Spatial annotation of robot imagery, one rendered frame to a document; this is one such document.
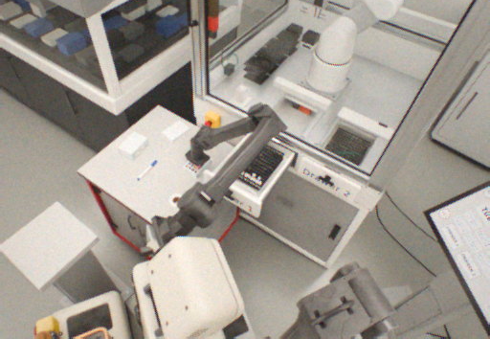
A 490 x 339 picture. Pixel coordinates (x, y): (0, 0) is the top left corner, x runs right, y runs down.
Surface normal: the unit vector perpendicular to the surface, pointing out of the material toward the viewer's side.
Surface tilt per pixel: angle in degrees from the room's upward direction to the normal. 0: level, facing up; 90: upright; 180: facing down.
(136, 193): 0
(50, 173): 0
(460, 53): 90
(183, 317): 48
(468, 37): 90
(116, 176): 0
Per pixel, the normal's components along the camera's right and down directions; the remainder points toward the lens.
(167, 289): -0.63, -0.22
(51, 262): 0.07, -0.62
